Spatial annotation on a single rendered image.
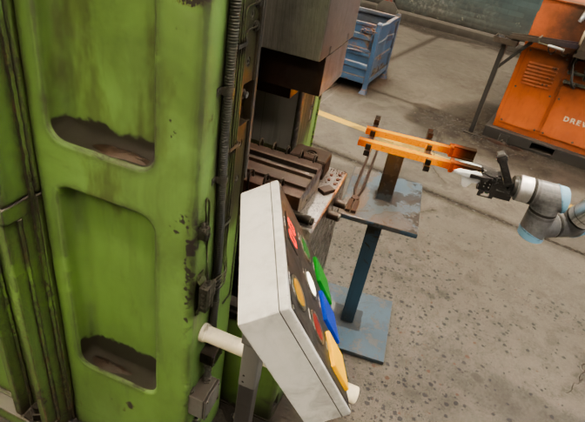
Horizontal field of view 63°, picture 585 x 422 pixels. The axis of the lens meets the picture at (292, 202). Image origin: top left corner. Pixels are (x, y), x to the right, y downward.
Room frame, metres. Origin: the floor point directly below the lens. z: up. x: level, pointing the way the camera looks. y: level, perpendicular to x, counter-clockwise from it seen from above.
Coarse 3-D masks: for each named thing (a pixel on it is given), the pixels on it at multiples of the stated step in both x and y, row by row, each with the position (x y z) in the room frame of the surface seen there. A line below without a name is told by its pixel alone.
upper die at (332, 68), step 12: (264, 48) 1.14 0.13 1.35; (264, 60) 1.14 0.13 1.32; (276, 60) 1.13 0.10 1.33; (288, 60) 1.12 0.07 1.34; (300, 60) 1.12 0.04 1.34; (312, 60) 1.11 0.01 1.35; (324, 60) 1.10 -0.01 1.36; (336, 60) 1.20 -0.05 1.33; (264, 72) 1.14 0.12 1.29; (276, 72) 1.13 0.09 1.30; (288, 72) 1.12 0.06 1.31; (300, 72) 1.12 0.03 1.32; (312, 72) 1.11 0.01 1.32; (324, 72) 1.11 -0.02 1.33; (336, 72) 1.23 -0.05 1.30; (276, 84) 1.13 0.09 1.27; (288, 84) 1.12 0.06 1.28; (300, 84) 1.11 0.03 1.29; (312, 84) 1.11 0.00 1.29; (324, 84) 1.13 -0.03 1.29
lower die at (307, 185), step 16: (256, 144) 1.35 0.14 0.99; (256, 160) 1.24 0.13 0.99; (288, 160) 1.27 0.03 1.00; (304, 160) 1.30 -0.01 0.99; (256, 176) 1.18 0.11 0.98; (272, 176) 1.18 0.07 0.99; (288, 176) 1.19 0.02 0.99; (304, 176) 1.20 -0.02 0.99; (288, 192) 1.12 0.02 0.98; (304, 192) 1.14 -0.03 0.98
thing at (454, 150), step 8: (368, 128) 1.67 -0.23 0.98; (376, 128) 1.68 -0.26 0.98; (376, 136) 1.66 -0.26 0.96; (384, 136) 1.65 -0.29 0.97; (392, 136) 1.65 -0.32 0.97; (400, 136) 1.65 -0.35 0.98; (408, 136) 1.66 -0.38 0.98; (416, 144) 1.63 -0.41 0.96; (424, 144) 1.63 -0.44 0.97; (432, 144) 1.63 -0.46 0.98; (440, 144) 1.63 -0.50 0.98; (456, 144) 1.63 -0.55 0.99; (448, 152) 1.61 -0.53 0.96; (456, 152) 1.62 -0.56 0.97; (464, 152) 1.62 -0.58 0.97; (472, 152) 1.61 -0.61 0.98; (472, 160) 1.61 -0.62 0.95
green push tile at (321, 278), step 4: (316, 260) 0.78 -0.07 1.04; (316, 264) 0.76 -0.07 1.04; (316, 268) 0.75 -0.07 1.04; (320, 268) 0.78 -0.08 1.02; (316, 272) 0.74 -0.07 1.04; (320, 272) 0.75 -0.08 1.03; (316, 276) 0.73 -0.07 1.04; (320, 276) 0.74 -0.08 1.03; (324, 276) 0.77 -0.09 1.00; (320, 280) 0.72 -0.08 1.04; (324, 280) 0.75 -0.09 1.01; (320, 284) 0.72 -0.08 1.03; (324, 284) 0.74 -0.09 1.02; (320, 288) 0.72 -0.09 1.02; (324, 288) 0.72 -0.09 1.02; (328, 288) 0.76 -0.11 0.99; (324, 292) 0.72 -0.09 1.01; (328, 292) 0.74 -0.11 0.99; (328, 296) 0.72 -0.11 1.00; (328, 300) 0.72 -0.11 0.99
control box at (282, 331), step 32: (256, 192) 0.78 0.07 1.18; (256, 224) 0.67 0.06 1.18; (288, 224) 0.69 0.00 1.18; (256, 256) 0.59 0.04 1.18; (288, 256) 0.59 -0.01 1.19; (256, 288) 0.52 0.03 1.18; (288, 288) 0.51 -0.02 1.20; (256, 320) 0.46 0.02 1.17; (288, 320) 0.47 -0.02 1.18; (320, 320) 0.60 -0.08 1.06; (256, 352) 0.46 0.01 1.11; (288, 352) 0.47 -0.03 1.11; (320, 352) 0.50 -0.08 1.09; (288, 384) 0.47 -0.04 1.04; (320, 384) 0.48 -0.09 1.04; (320, 416) 0.48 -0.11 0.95
